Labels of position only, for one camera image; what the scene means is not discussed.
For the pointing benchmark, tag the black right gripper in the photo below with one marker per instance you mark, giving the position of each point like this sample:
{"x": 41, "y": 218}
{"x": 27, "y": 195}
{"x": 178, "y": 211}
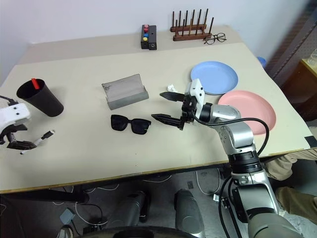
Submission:
{"x": 188, "y": 106}

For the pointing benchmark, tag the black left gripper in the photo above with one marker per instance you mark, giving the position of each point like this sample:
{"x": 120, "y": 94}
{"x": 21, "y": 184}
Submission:
{"x": 17, "y": 128}

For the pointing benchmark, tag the white marker with black cap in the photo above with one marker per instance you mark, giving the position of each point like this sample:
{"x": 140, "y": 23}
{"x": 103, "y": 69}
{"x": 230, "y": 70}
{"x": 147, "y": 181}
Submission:
{"x": 47, "y": 135}

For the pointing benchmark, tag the pink plate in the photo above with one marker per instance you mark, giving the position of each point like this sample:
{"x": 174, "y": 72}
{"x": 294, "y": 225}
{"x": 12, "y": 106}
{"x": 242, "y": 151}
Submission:
{"x": 250, "y": 111}

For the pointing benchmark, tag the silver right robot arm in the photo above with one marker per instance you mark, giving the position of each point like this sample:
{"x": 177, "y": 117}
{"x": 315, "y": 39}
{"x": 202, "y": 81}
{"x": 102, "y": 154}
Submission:
{"x": 237, "y": 135}

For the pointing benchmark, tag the grey open glasses case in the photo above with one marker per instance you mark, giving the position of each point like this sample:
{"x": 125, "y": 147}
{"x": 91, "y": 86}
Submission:
{"x": 125, "y": 95}

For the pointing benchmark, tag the black plastic cup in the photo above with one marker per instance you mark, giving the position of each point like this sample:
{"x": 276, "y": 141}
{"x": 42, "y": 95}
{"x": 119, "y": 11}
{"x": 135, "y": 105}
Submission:
{"x": 43, "y": 100}

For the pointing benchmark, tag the crumpled white paper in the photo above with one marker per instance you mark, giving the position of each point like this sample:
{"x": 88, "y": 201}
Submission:
{"x": 171, "y": 87}

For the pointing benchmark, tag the black sunglasses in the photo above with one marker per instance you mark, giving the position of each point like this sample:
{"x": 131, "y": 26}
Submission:
{"x": 131, "y": 124}

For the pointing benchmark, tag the blue plate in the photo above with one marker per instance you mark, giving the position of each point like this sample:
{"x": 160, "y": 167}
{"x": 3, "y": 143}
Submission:
{"x": 218, "y": 77}

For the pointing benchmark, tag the red marker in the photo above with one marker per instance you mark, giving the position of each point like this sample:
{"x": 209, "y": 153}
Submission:
{"x": 36, "y": 83}

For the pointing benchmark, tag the black box with coloured buttons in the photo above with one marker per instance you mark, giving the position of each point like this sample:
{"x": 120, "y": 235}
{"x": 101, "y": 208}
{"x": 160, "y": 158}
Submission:
{"x": 144, "y": 41}

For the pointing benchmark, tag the plain black box with hole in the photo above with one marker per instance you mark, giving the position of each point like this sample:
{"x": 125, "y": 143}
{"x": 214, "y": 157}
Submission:
{"x": 152, "y": 37}

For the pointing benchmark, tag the brown wooden peg rack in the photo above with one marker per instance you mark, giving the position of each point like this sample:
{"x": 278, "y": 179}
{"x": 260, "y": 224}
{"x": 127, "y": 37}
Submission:
{"x": 190, "y": 33}

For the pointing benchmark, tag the black-framed clear eyeglasses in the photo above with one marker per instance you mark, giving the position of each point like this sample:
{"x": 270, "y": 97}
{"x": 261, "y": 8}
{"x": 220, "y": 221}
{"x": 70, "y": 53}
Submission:
{"x": 215, "y": 38}

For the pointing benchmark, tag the grey power adapter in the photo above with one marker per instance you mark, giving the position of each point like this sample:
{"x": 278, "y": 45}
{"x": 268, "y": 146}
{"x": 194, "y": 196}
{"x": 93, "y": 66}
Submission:
{"x": 67, "y": 216}

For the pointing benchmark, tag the blue round container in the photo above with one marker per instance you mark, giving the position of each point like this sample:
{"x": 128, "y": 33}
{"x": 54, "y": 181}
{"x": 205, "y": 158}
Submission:
{"x": 261, "y": 61}

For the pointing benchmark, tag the dark grey rounded shape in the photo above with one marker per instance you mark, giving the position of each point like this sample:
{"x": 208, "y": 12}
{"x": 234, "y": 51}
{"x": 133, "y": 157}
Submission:
{"x": 189, "y": 213}
{"x": 131, "y": 208}

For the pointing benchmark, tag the black rounded rim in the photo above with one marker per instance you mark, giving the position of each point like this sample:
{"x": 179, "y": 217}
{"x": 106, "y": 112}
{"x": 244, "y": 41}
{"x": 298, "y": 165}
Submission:
{"x": 138, "y": 231}

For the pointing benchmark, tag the brown wooden cabinet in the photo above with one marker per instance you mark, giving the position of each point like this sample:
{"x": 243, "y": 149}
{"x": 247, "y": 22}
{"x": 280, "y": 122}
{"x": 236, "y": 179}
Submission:
{"x": 301, "y": 86}

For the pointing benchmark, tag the dark perforated panel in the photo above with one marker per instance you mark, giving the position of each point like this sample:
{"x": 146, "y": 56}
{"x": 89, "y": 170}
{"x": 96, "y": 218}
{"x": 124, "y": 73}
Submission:
{"x": 292, "y": 37}

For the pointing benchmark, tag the black tape patch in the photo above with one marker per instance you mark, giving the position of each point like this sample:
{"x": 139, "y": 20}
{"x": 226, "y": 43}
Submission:
{"x": 311, "y": 141}

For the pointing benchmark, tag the khaki cloth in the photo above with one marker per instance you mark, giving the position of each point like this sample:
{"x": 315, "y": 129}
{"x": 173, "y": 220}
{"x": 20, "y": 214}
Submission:
{"x": 294, "y": 200}

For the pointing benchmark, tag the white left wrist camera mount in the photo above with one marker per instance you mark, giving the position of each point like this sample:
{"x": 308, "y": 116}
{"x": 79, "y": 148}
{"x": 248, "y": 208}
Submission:
{"x": 12, "y": 115}

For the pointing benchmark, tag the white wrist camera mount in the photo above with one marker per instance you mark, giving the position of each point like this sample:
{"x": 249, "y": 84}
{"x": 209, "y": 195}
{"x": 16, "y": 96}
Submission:
{"x": 12, "y": 115}
{"x": 197, "y": 90}

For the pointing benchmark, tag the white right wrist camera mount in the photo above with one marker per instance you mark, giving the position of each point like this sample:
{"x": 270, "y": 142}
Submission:
{"x": 197, "y": 90}

